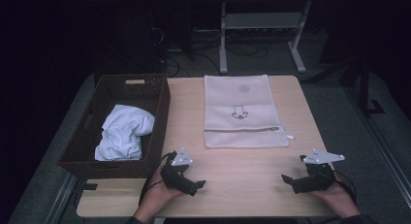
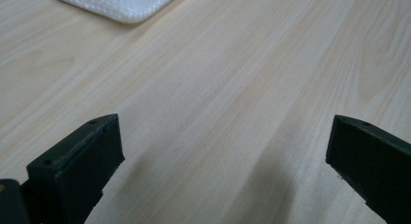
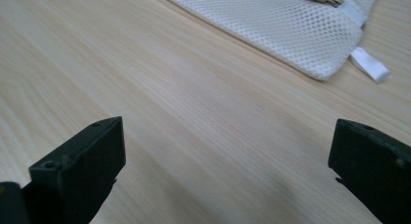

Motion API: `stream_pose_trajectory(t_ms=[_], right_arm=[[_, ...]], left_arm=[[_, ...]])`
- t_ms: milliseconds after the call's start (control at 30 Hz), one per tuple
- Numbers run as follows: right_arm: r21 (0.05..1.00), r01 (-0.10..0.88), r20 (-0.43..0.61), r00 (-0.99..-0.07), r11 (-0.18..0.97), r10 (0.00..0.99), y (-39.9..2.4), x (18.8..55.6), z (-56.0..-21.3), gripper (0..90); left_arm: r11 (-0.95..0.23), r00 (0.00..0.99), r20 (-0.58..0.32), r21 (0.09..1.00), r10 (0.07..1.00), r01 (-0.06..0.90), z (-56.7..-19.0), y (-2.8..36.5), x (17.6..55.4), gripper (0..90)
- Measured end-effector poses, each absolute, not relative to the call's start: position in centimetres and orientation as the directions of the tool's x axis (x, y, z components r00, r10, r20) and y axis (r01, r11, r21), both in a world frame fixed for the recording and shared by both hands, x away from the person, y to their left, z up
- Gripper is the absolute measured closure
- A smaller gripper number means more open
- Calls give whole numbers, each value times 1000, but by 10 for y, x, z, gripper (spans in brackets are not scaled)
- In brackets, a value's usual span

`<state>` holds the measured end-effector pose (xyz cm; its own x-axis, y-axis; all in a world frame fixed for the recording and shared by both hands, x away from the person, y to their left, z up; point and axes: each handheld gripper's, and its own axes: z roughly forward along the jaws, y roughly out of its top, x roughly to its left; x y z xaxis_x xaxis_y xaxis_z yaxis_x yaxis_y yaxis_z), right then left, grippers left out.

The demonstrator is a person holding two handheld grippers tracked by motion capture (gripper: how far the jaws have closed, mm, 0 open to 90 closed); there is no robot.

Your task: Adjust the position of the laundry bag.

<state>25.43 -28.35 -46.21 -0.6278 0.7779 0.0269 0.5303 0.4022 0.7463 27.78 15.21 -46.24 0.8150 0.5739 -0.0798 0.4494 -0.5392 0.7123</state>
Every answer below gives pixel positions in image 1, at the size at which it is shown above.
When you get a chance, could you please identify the white metal desk frame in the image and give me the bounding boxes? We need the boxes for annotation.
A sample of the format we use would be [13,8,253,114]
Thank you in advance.
[206,0,313,75]

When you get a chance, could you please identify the black metal stand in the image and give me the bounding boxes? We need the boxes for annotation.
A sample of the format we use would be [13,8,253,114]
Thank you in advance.
[351,53,386,117]

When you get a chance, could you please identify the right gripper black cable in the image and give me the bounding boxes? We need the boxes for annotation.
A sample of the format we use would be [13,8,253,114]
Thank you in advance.
[333,170,359,206]

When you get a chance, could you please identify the metal floor rail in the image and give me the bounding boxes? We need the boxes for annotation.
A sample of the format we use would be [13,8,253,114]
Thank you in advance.
[344,87,411,207]
[43,173,79,224]

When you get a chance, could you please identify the person's right hand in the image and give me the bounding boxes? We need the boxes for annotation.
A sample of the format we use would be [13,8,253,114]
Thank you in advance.
[310,172,361,219]

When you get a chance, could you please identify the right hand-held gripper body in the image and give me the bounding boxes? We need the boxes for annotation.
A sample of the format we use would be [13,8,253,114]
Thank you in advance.
[292,148,346,194]

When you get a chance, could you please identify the brown wicker basket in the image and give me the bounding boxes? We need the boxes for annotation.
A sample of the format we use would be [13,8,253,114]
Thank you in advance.
[57,73,172,180]

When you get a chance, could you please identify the black floor cables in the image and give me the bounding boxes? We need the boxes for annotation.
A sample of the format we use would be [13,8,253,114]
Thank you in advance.
[151,25,269,79]

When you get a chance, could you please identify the white garment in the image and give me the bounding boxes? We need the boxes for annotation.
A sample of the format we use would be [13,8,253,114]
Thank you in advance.
[94,104,156,162]

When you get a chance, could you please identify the black tape strip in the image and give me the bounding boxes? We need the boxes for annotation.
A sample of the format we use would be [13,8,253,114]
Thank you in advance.
[79,182,99,192]

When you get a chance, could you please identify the person's left hand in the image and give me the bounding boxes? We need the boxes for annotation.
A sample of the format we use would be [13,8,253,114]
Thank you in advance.
[139,167,182,217]

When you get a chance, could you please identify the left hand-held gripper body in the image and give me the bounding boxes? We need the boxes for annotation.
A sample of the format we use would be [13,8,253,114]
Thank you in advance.
[160,147,195,191]

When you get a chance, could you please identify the white zippered laundry bag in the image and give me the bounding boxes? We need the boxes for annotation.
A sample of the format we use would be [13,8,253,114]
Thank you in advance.
[203,74,296,149]

